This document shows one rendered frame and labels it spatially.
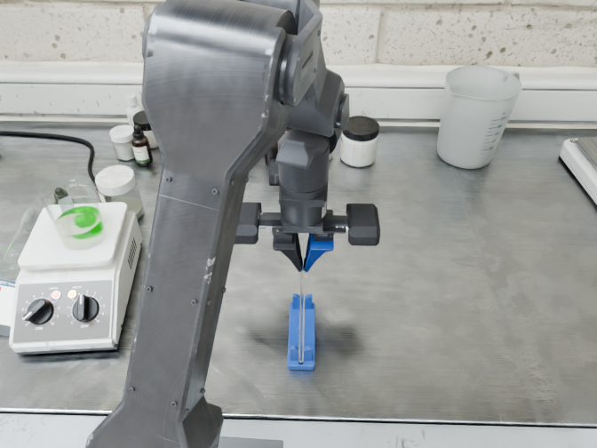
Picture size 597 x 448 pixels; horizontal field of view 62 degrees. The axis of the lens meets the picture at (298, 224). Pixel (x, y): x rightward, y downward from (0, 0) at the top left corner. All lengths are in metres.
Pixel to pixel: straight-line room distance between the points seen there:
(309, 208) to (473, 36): 0.60
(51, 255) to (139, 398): 0.42
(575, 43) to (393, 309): 0.67
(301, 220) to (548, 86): 0.67
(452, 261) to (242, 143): 0.57
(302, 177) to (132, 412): 0.32
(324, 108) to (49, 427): 0.47
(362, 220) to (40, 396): 0.44
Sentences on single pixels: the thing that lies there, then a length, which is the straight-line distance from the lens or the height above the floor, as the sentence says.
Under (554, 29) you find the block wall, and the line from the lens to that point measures 1.12.
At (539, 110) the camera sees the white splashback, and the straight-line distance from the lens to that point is 1.14.
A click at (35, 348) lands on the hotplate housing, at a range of 0.72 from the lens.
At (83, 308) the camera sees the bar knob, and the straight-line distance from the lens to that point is 0.67.
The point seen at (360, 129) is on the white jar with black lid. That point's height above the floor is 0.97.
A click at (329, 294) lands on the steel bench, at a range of 0.71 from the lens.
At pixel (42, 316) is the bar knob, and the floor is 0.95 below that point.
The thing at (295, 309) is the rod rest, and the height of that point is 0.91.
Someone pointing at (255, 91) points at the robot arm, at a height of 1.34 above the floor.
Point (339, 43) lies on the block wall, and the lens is 1.03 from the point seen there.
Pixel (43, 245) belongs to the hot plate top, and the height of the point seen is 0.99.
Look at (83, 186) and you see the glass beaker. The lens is 0.71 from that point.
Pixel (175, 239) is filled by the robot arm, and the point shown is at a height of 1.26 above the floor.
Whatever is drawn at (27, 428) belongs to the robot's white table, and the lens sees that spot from 0.68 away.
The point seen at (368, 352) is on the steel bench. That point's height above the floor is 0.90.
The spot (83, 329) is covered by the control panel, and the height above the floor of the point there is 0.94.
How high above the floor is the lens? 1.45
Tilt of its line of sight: 42 degrees down
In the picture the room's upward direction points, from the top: straight up
